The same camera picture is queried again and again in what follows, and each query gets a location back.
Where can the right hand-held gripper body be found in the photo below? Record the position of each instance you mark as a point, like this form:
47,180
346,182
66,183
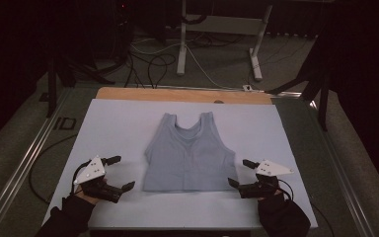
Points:
271,169

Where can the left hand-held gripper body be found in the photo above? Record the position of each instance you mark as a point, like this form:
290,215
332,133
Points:
93,169

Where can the grey-blue tank top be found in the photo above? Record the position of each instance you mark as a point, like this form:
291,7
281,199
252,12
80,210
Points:
189,158

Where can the person's left hand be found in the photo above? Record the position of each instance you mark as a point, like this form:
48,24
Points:
87,197

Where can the person's right hand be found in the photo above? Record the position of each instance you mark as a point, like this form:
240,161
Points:
271,197

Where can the pale lavender table mat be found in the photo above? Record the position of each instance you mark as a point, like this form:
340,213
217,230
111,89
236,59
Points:
118,131

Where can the white plug adapter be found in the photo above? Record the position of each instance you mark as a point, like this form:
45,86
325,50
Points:
247,88

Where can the wooden table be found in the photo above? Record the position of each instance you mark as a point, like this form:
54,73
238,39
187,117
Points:
164,94

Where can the black tripod stand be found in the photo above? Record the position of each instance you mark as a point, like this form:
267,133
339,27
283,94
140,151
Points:
51,89
322,89

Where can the dark computer tower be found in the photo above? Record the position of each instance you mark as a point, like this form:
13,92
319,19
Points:
123,26

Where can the aluminium floor rail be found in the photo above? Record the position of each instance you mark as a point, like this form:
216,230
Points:
342,177
23,164

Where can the white metal desk frame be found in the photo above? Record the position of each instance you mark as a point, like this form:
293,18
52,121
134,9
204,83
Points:
223,24

